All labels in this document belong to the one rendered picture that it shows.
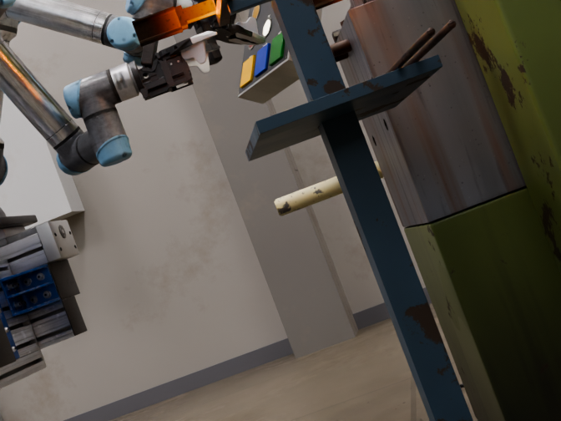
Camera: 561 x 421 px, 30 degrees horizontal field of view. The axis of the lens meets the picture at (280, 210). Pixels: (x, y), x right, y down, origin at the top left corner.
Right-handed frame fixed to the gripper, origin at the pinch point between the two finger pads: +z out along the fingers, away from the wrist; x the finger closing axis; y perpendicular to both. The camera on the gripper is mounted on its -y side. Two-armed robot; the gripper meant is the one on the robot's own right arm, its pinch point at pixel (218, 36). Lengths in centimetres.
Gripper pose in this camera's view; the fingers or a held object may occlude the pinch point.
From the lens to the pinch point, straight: 229.5
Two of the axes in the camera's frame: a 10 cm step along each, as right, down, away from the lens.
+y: 3.6, 9.3, -0.3
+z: 9.3, -3.5, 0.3
